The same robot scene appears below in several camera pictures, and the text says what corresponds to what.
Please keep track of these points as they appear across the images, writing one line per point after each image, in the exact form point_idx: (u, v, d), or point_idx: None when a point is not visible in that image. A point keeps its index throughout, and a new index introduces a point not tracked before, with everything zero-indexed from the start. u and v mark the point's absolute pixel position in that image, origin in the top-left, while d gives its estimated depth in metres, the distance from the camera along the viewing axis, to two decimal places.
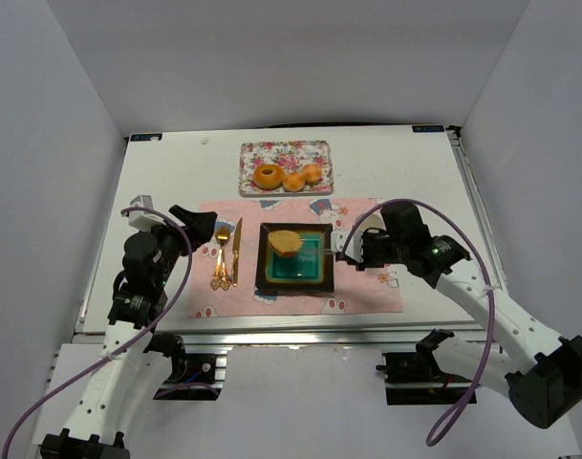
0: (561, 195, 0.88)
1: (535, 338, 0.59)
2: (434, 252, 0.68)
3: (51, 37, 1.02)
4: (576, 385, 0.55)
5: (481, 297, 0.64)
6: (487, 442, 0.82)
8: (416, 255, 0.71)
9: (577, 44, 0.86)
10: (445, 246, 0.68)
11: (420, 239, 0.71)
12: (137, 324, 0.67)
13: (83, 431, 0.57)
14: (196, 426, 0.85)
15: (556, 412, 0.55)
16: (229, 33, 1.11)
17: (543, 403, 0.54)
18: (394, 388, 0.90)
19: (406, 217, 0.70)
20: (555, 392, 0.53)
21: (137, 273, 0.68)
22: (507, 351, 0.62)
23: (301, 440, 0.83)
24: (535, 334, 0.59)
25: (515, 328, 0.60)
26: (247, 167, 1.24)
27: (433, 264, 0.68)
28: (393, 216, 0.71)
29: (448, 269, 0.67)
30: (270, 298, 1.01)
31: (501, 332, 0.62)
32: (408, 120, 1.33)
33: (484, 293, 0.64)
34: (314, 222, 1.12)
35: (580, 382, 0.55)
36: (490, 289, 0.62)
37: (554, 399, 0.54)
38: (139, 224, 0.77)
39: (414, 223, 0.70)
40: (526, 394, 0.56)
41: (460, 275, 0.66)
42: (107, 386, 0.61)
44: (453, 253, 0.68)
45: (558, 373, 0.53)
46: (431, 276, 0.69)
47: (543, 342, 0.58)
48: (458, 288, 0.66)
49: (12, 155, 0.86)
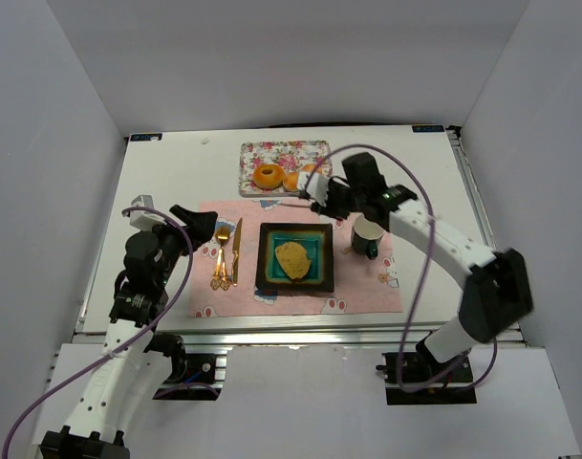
0: (561, 195, 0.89)
1: (472, 253, 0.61)
2: (386, 198, 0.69)
3: (51, 37, 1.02)
4: (516, 299, 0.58)
5: (422, 228, 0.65)
6: (487, 442, 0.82)
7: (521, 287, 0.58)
8: (371, 202, 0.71)
9: (576, 45, 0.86)
10: (397, 191, 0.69)
11: (377, 187, 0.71)
12: (138, 323, 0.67)
13: (83, 427, 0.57)
14: (196, 426, 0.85)
15: (500, 324, 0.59)
16: (229, 34, 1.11)
17: (480, 310, 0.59)
18: (394, 388, 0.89)
19: (364, 167, 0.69)
20: (486, 297, 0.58)
21: (138, 272, 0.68)
22: (450, 271, 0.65)
23: (302, 440, 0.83)
24: (471, 250, 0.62)
25: (453, 247, 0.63)
26: (247, 167, 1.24)
27: (384, 208, 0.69)
28: (350, 166, 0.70)
29: (396, 208, 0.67)
30: (270, 298, 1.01)
31: (441, 254, 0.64)
32: (408, 120, 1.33)
33: (427, 223, 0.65)
34: (314, 222, 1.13)
35: (518, 295, 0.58)
36: (431, 219, 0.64)
37: (490, 307, 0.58)
38: (139, 224, 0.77)
39: (371, 172, 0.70)
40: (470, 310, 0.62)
41: (405, 211, 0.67)
42: (108, 383, 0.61)
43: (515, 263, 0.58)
44: (402, 197, 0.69)
45: (487, 281, 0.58)
46: (385, 223, 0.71)
47: (479, 255, 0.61)
48: (404, 224, 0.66)
49: (12, 154, 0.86)
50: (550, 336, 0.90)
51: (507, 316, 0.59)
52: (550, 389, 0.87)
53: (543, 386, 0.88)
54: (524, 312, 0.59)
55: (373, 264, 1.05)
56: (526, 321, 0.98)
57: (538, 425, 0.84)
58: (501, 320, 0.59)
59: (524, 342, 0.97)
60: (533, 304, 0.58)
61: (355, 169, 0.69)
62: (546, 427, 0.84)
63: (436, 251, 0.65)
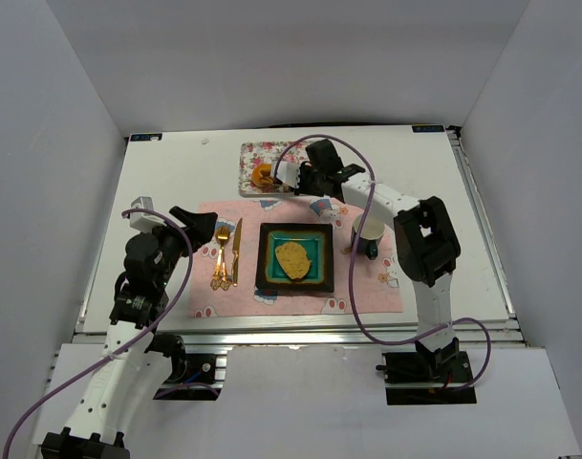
0: (561, 195, 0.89)
1: (402, 204, 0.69)
2: (339, 174, 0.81)
3: (51, 37, 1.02)
4: (441, 239, 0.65)
5: (364, 190, 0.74)
6: (487, 442, 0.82)
7: (444, 227, 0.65)
8: (329, 179, 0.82)
9: (575, 46, 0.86)
10: (349, 167, 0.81)
11: (334, 167, 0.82)
12: (138, 325, 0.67)
13: (83, 429, 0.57)
14: (196, 426, 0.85)
15: (431, 263, 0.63)
16: (228, 35, 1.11)
17: (412, 251, 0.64)
18: (394, 388, 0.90)
19: (322, 150, 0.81)
20: (416, 236, 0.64)
21: (138, 273, 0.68)
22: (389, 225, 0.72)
23: (302, 440, 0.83)
24: (402, 201, 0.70)
25: (387, 201, 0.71)
26: (247, 167, 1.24)
27: (338, 183, 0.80)
28: (312, 151, 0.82)
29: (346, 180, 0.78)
30: (270, 298, 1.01)
31: (380, 209, 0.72)
32: (408, 120, 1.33)
33: (368, 185, 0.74)
34: (315, 222, 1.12)
35: (442, 235, 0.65)
36: (371, 182, 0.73)
37: (420, 245, 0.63)
38: (139, 226, 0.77)
39: (330, 154, 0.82)
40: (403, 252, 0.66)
41: (354, 182, 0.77)
42: (108, 386, 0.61)
43: (435, 206, 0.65)
44: (354, 171, 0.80)
45: (411, 218, 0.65)
46: (340, 195, 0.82)
47: (406, 205, 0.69)
48: (352, 190, 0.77)
49: (13, 154, 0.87)
50: (550, 337, 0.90)
51: (439, 257, 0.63)
52: (550, 389, 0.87)
53: (544, 386, 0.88)
54: (451, 251, 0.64)
55: (373, 264, 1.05)
56: (526, 321, 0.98)
57: (538, 426, 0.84)
58: (433, 260, 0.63)
59: (524, 342, 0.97)
60: (458, 244, 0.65)
61: (315, 153, 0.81)
62: (544, 426, 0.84)
63: (377, 209, 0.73)
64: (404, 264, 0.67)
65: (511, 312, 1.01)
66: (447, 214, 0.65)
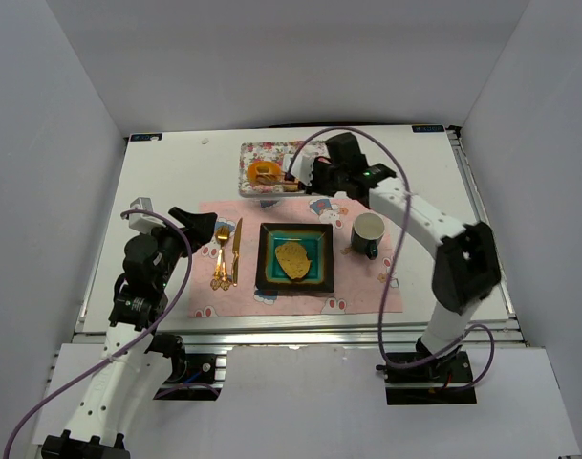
0: (561, 196, 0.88)
1: (444, 226, 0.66)
2: (366, 175, 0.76)
3: (51, 37, 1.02)
4: (484, 267, 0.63)
5: (398, 203, 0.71)
6: (486, 442, 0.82)
7: (488, 256, 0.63)
8: (352, 180, 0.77)
9: (576, 45, 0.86)
10: (377, 170, 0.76)
11: (357, 166, 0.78)
12: (138, 326, 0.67)
13: (83, 432, 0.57)
14: (196, 426, 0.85)
15: (471, 294, 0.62)
16: (228, 34, 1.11)
17: (452, 277, 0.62)
18: (394, 388, 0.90)
19: (346, 146, 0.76)
20: (459, 263, 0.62)
21: (138, 274, 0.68)
22: (424, 243, 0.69)
23: (301, 440, 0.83)
24: (445, 223, 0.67)
25: (427, 221, 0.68)
26: (247, 167, 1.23)
27: (364, 185, 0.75)
28: (334, 145, 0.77)
29: (375, 185, 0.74)
30: (270, 298, 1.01)
31: (417, 228, 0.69)
32: (408, 120, 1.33)
33: (403, 199, 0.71)
34: (315, 222, 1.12)
35: (485, 264, 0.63)
36: (407, 194, 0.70)
37: (462, 274, 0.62)
38: (138, 227, 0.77)
39: (354, 152, 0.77)
40: (441, 279, 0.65)
41: (383, 187, 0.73)
42: (108, 388, 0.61)
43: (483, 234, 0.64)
44: (382, 175, 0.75)
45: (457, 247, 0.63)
46: (363, 198, 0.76)
47: (450, 228, 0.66)
48: (381, 199, 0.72)
49: (12, 155, 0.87)
50: (550, 337, 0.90)
51: (479, 286, 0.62)
52: (550, 389, 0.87)
53: (544, 386, 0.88)
54: (492, 280, 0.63)
55: (373, 264, 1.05)
56: (526, 321, 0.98)
57: (538, 426, 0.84)
58: (473, 290, 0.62)
59: (524, 342, 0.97)
60: (499, 275, 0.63)
61: (338, 149, 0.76)
62: (544, 427, 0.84)
63: (412, 227, 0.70)
64: (440, 289, 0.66)
65: (511, 312, 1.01)
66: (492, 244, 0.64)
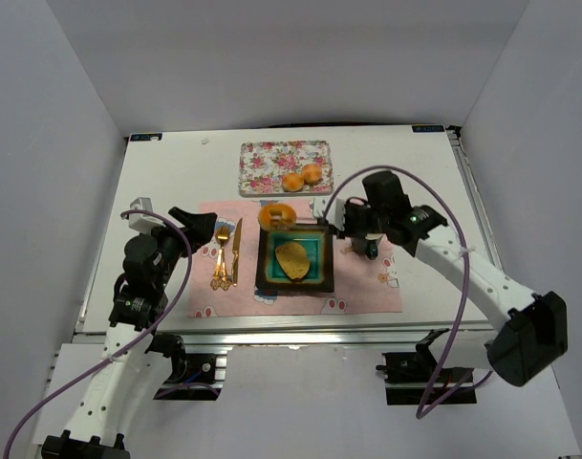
0: (561, 196, 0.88)
1: (510, 295, 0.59)
2: (413, 220, 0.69)
3: (51, 37, 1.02)
4: (552, 342, 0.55)
5: (456, 261, 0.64)
6: (486, 442, 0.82)
7: (559, 333, 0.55)
8: (396, 224, 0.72)
9: (577, 45, 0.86)
10: (424, 214, 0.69)
11: (400, 207, 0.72)
12: (137, 326, 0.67)
13: (83, 432, 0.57)
14: (196, 426, 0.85)
15: (535, 372, 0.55)
16: (228, 34, 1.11)
17: (519, 360, 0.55)
18: (394, 388, 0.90)
19: (387, 187, 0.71)
20: (528, 341, 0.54)
21: (138, 274, 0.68)
22: (483, 308, 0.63)
23: (301, 440, 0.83)
24: (510, 290, 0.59)
25: (489, 287, 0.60)
26: (247, 167, 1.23)
27: (411, 230, 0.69)
28: (374, 186, 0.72)
29: (425, 234, 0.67)
30: (270, 298, 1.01)
31: (476, 293, 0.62)
32: (408, 120, 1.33)
33: (461, 255, 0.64)
34: (315, 222, 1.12)
35: (554, 340, 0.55)
36: (465, 251, 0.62)
37: (528, 356, 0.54)
38: (138, 227, 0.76)
39: (396, 193, 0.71)
40: (504, 356, 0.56)
41: (435, 239, 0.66)
42: (108, 388, 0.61)
43: (557, 308, 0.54)
44: (430, 221, 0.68)
45: (528, 327, 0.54)
46: (410, 245, 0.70)
47: (517, 297, 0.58)
48: (434, 252, 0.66)
49: (12, 154, 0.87)
50: None
51: (543, 361, 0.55)
52: (550, 389, 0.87)
53: (544, 387, 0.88)
54: (557, 355, 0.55)
55: (374, 264, 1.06)
56: None
57: (538, 426, 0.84)
58: (537, 369, 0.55)
59: None
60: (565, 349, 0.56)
61: (378, 190, 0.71)
62: (544, 427, 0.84)
63: (471, 289, 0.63)
64: (496, 361, 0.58)
65: None
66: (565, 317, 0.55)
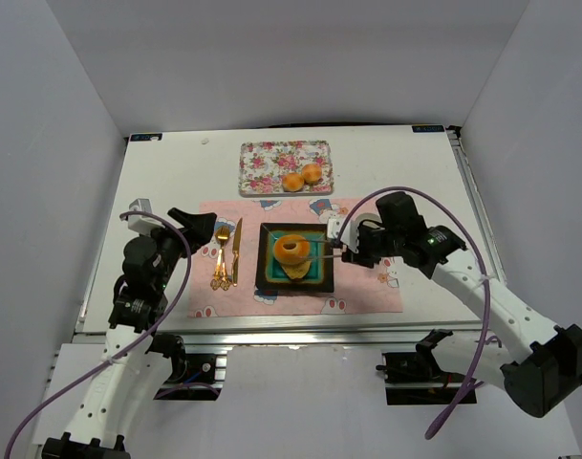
0: (561, 195, 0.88)
1: (532, 329, 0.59)
2: (429, 242, 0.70)
3: (50, 36, 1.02)
4: (572, 374, 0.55)
5: (476, 288, 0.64)
6: (486, 442, 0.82)
7: (579, 364, 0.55)
8: (412, 245, 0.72)
9: (577, 44, 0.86)
10: (441, 236, 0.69)
11: (417, 229, 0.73)
12: (137, 328, 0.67)
13: (83, 434, 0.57)
14: (196, 426, 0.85)
15: (553, 404, 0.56)
16: (228, 34, 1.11)
17: (539, 395, 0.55)
18: (394, 388, 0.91)
19: (401, 208, 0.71)
20: (550, 377, 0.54)
21: (138, 277, 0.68)
22: (504, 339, 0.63)
23: (301, 440, 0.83)
24: (532, 322, 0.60)
25: (510, 318, 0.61)
26: (247, 168, 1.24)
27: (428, 253, 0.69)
28: (387, 207, 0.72)
29: (443, 259, 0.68)
30: (270, 298, 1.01)
31: (497, 322, 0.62)
32: (408, 120, 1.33)
33: (481, 282, 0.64)
34: (314, 222, 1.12)
35: (574, 372, 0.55)
36: (485, 279, 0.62)
37: (549, 390, 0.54)
38: (137, 227, 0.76)
39: (409, 214, 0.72)
40: (522, 387, 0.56)
41: (454, 265, 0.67)
42: (108, 389, 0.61)
43: (579, 343, 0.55)
44: (447, 243, 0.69)
45: (552, 361, 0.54)
46: (427, 268, 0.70)
47: (540, 331, 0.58)
48: (453, 278, 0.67)
49: (13, 155, 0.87)
50: None
51: (560, 392, 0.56)
52: None
53: None
54: (573, 386, 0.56)
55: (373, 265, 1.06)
56: None
57: (537, 426, 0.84)
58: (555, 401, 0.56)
59: None
60: None
61: (392, 211, 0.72)
62: (544, 428, 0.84)
63: (491, 318, 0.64)
64: (511, 390, 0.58)
65: None
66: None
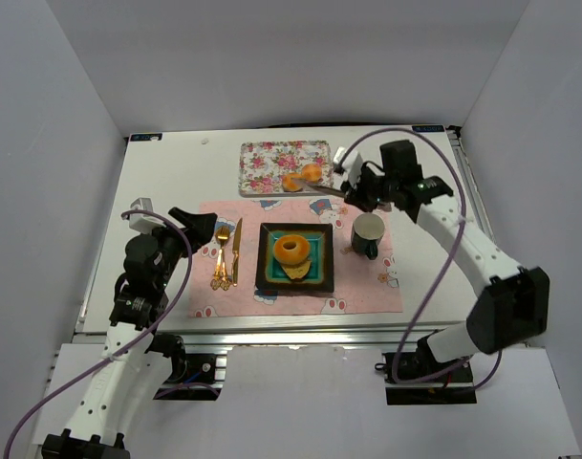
0: (561, 195, 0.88)
1: (496, 265, 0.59)
2: (420, 187, 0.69)
3: (51, 37, 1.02)
4: (530, 317, 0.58)
5: (451, 228, 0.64)
6: (486, 442, 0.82)
7: (538, 305, 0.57)
8: (402, 189, 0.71)
9: (576, 45, 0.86)
10: (432, 184, 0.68)
11: (412, 177, 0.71)
12: (138, 326, 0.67)
13: (84, 431, 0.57)
14: (196, 425, 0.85)
15: (508, 341, 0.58)
16: (228, 34, 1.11)
17: (493, 327, 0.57)
18: (393, 388, 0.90)
19: (401, 154, 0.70)
20: (504, 312, 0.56)
21: (139, 274, 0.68)
22: (468, 275, 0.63)
23: (301, 440, 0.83)
24: (498, 261, 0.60)
25: (478, 254, 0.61)
26: (247, 167, 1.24)
27: (416, 197, 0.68)
28: (388, 152, 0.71)
29: (428, 201, 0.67)
30: (270, 298, 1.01)
31: (463, 259, 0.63)
32: (408, 120, 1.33)
33: (458, 223, 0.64)
34: (314, 222, 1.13)
35: (533, 315, 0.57)
36: (462, 220, 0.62)
37: (503, 325, 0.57)
38: (138, 227, 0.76)
39: (408, 161, 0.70)
40: (479, 319, 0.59)
41: (437, 207, 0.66)
42: (108, 387, 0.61)
43: (540, 283, 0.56)
44: (437, 190, 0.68)
45: (508, 295, 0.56)
46: (413, 211, 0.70)
47: (505, 269, 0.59)
48: (433, 219, 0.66)
49: (14, 155, 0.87)
50: (550, 336, 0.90)
51: (518, 334, 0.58)
52: (550, 389, 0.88)
53: (545, 387, 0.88)
54: (533, 328, 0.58)
55: (373, 264, 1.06)
56: None
57: (537, 426, 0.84)
58: (511, 338, 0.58)
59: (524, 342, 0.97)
60: (543, 325, 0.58)
61: (392, 155, 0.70)
62: (545, 428, 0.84)
63: (460, 256, 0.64)
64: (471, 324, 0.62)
65: None
66: (546, 292, 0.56)
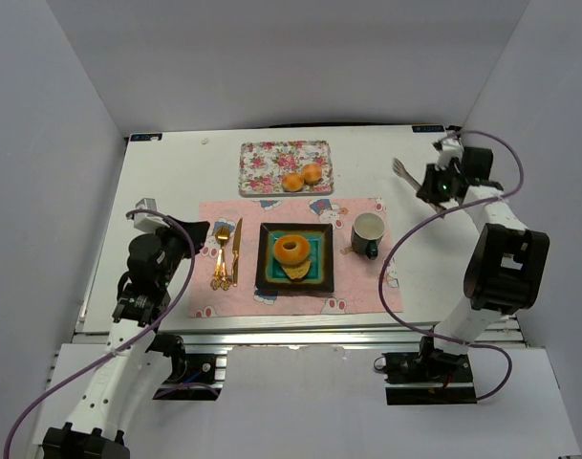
0: (561, 195, 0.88)
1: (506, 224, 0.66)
2: (476, 180, 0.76)
3: (50, 36, 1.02)
4: (521, 277, 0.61)
5: (482, 195, 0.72)
6: (486, 442, 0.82)
7: (530, 266, 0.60)
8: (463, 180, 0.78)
9: (576, 44, 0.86)
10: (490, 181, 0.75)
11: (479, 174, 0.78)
12: (140, 323, 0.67)
13: (84, 425, 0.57)
14: (196, 425, 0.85)
15: (490, 288, 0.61)
16: (229, 34, 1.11)
17: (481, 264, 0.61)
18: (394, 388, 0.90)
19: (478, 153, 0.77)
20: (494, 251, 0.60)
21: (142, 273, 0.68)
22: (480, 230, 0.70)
23: (301, 440, 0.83)
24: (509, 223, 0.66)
25: (494, 214, 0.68)
26: (247, 167, 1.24)
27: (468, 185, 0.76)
28: (466, 148, 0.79)
29: (477, 185, 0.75)
30: (270, 298, 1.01)
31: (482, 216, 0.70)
32: (407, 120, 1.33)
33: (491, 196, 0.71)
34: (314, 222, 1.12)
35: (524, 273, 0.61)
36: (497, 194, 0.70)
37: (490, 265, 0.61)
38: (143, 226, 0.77)
39: (480, 161, 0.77)
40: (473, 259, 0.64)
41: (482, 189, 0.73)
42: (110, 382, 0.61)
43: (538, 243, 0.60)
44: (490, 186, 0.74)
45: (504, 238, 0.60)
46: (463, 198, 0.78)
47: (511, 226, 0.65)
48: (472, 193, 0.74)
49: (13, 155, 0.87)
50: (550, 336, 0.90)
51: (505, 287, 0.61)
52: (549, 389, 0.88)
53: (544, 386, 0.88)
54: (521, 288, 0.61)
55: (373, 264, 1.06)
56: (526, 321, 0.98)
57: (537, 426, 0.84)
58: (494, 285, 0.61)
59: (524, 342, 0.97)
60: (532, 291, 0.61)
61: (468, 151, 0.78)
62: (544, 428, 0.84)
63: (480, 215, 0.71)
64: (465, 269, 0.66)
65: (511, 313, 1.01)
66: (543, 257, 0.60)
